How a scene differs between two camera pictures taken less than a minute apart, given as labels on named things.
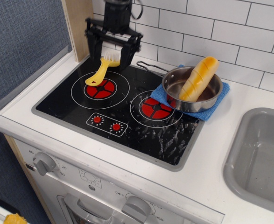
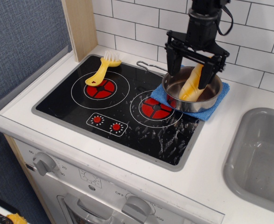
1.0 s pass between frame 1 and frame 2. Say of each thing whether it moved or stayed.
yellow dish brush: stayed
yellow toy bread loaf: stayed
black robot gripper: moved
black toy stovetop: stayed
